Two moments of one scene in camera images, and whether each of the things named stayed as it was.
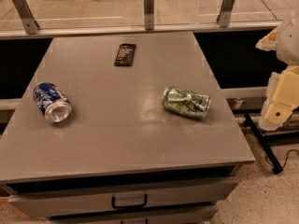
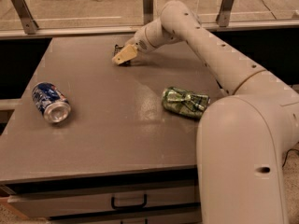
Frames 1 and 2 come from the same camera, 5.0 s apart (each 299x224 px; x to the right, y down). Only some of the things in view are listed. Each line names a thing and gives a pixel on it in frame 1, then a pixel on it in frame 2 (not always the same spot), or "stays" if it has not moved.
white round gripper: (290, 44) to (141, 42)
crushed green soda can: (186, 103) stays
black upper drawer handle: (129, 206) stays
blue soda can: (51, 102) stays
